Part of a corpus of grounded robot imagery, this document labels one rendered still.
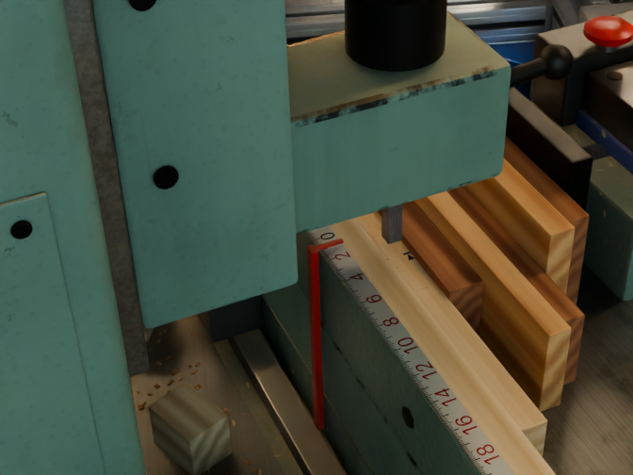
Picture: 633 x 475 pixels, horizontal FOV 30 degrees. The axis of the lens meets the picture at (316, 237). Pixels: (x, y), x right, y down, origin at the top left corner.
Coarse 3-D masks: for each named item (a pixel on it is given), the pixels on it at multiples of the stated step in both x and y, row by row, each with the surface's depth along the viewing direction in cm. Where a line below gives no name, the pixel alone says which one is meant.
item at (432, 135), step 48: (288, 48) 61; (336, 48) 61; (480, 48) 61; (336, 96) 58; (384, 96) 58; (432, 96) 59; (480, 96) 60; (336, 144) 58; (384, 144) 59; (432, 144) 60; (480, 144) 62; (336, 192) 60; (384, 192) 61; (432, 192) 62
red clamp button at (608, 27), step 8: (600, 16) 73; (608, 16) 73; (592, 24) 72; (600, 24) 72; (608, 24) 72; (616, 24) 72; (624, 24) 72; (584, 32) 72; (592, 32) 71; (600, 32) 71; (608, 32) 71; (616, 32) 71; (624, 32) 71; (632, 32) 71; (592, 40) 71; (600, 40) 71; (608, 40) 71; (616, 40) 71; (624, 40) 71
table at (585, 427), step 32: (288, 288) 74; (608, 288) 72; (288, 320) 76; (608, 320) 69; (608, 352) 67; (352, 384) 67; (576, 384) 65; (608, 384) 65; (352, 416) 69; (544, 416) 64; (576, 416) 63; (608, 416) 63; (384, 448) 65; (544, 448) 62; (576, 448) 62; (608, 448) 62
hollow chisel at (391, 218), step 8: (392, 208) 66; (400, 208) 66; (384, 216) 67; (392, 216) 66; (400, 216) 67; (384, 224) 67; (392, 224) 67; (400, 224) 67; (384, 232) 67; (392, 232) 67; (400, 232) 67; (392, 240) 67
